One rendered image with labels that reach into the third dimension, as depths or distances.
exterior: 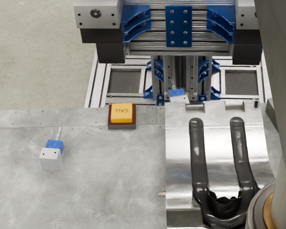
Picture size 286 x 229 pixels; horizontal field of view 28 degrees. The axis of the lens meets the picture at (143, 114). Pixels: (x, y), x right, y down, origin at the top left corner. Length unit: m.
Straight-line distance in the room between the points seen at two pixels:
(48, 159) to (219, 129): 0.46
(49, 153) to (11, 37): 1.81
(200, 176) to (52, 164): 0.41
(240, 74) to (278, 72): 2.33
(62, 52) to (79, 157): 1.59
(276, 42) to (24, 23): 3.09
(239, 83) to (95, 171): 1.19
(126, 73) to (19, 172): 1.17
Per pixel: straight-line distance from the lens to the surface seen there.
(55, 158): 1.53
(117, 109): 1.64
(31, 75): 3.03
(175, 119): 1.53
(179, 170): 1.42
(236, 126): 1.53
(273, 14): 0.32
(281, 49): 0.30
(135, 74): 2.64
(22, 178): 1.58
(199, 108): 1.59
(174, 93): 1.67
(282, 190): 0.54
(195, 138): 1.50
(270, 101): 1.64
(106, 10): 1.76
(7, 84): 3.02
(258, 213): 0.60
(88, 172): 1.56
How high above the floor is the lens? 2.04
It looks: 48 degrees down
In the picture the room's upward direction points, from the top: 5 degrees counter-clockwise
